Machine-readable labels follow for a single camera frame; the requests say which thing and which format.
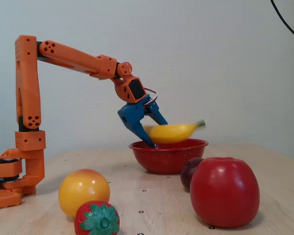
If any red speckled bowl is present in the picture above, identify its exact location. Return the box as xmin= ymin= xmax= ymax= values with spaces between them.
xmin=128 ymin=138 xmax=209 ymax=175

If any yellow plastic banana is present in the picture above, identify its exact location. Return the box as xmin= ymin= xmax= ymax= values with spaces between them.
xmin=143 ymin=119 xmax=207 ymax=144

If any purple plastic plum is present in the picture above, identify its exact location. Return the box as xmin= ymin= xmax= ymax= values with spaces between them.
xmin=180 ymin=157 xmax=204 ymax=190

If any orange yellow plastic peach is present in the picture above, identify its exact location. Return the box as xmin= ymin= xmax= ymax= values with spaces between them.
xmin=58 ymin=168 xmax=111 ymax=218

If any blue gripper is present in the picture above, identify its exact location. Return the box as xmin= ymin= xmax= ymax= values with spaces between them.
xmin=117 ymin=94 xmax=169 ymax=148

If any black hanging cable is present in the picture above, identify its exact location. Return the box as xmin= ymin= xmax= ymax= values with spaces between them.
xmin=270 ymin=0 xmax=294 ymax=44

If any red plastic apple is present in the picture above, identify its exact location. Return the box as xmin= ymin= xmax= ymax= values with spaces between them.
xmin=190 ymin=157 xmax=261 ymax=229

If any red black white servo cable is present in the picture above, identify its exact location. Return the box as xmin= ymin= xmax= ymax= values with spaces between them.
xmin=144 ymin=87 xmax=159 ymax=106

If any red plastic strawberry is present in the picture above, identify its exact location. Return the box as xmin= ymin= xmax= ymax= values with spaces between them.
xmin=74 ymin=200 xmax=120 ymax=235

